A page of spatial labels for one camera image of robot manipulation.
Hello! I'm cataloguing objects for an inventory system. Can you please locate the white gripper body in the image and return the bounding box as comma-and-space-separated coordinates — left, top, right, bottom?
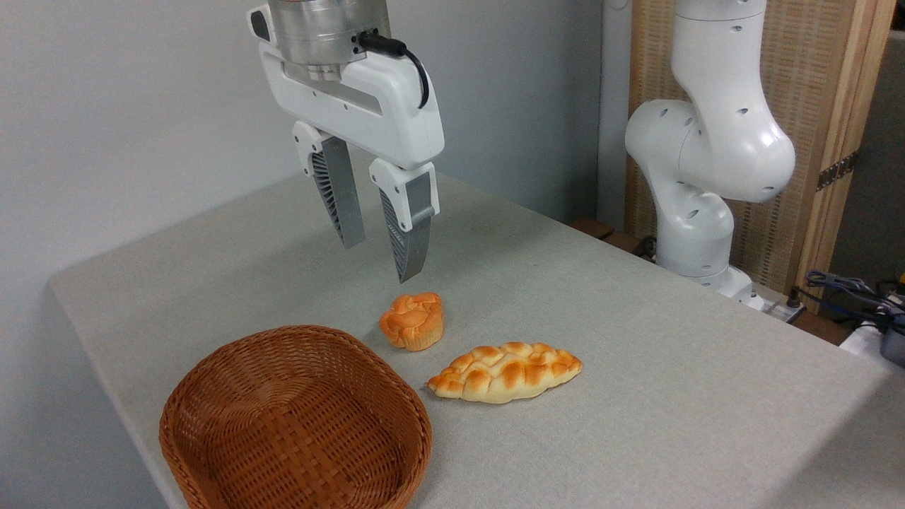
258, 41, 445, 171

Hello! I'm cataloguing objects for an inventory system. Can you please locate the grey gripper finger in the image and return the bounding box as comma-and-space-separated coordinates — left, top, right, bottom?
292, 120, 367, 250
369, 158, 441, 284

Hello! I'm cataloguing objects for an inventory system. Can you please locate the orange muffin-shaped bread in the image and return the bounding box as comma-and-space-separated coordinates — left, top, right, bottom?
379, 292, 445, 352

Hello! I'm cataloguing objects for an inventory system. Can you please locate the braided golden bread loaf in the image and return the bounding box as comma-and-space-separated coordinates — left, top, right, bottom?
426, 341, 584, 405

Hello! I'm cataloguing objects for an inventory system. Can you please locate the brown woven wicker basket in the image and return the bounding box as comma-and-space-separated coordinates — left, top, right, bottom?
158, 324, 433, 509

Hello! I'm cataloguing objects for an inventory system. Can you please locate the wooden folding screen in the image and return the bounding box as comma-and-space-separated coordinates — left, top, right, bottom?
626, 0, 897, 313

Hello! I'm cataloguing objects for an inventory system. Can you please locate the dark metal screen hinge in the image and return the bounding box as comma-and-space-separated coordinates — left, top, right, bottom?
816, 150, 860, 192

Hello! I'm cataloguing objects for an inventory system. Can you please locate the blue-grey box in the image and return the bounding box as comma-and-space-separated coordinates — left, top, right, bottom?
880, 311, 905, 368

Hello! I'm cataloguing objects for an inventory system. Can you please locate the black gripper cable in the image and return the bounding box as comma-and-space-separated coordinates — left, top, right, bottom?
357, 30, 431, 110

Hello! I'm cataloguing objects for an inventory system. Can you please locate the bundle of dark cables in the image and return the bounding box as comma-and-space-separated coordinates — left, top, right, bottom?
805, 269, 905, 320

